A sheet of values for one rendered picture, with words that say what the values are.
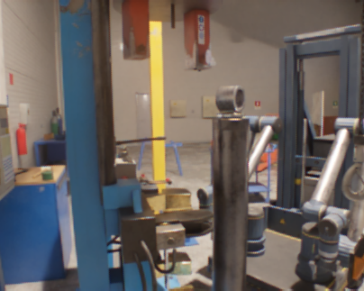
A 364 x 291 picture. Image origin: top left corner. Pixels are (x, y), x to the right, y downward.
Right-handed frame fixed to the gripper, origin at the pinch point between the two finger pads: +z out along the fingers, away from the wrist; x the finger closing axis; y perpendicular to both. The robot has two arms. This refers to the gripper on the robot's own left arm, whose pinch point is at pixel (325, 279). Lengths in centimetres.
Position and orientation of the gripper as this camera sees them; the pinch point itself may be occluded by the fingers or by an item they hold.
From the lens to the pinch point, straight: 200.4
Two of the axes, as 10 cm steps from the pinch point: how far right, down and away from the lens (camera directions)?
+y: -7.3, 1.1, -6.7
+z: 0.2, 9.9, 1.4
